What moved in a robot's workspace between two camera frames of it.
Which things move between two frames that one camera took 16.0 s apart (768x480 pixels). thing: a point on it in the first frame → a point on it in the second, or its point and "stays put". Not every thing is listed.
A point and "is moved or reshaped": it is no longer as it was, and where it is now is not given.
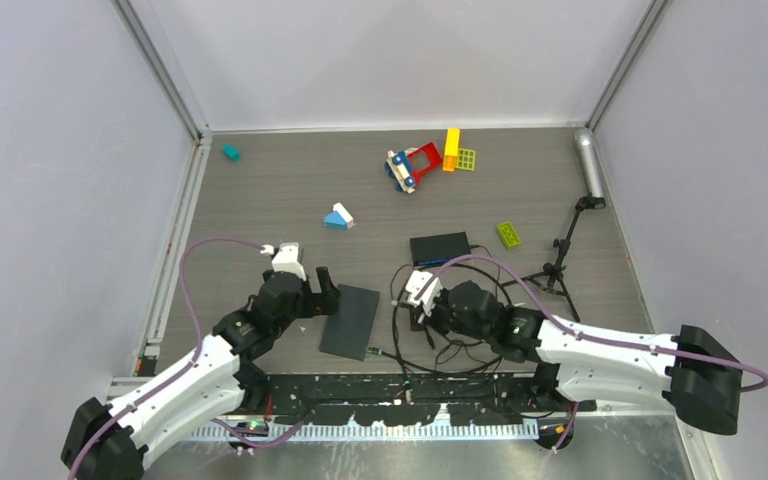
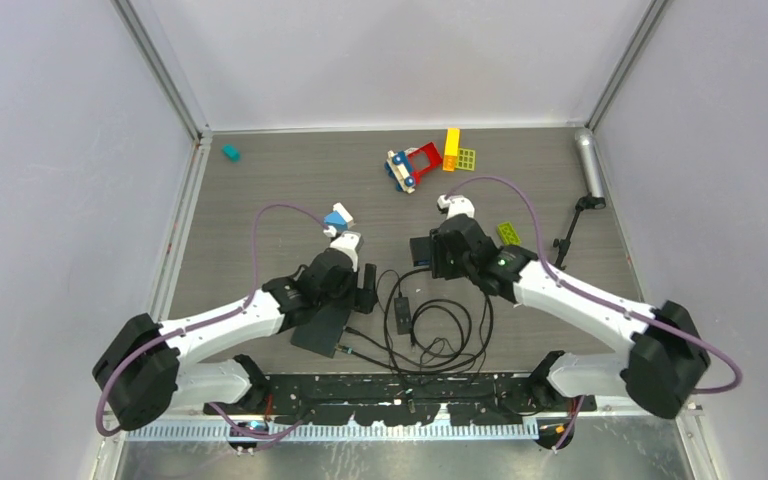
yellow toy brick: (451, 149) stays put
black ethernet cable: (400, 360) → (430, 367)
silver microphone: (586, 144) stays put
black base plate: (405, 399) stays put
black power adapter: (415, 315) is moved or reshaped
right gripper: (440, 298) → (439, 269)
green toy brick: (508, 235) stays put
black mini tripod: (552, 280) stays put
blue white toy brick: (340, 219) stays put
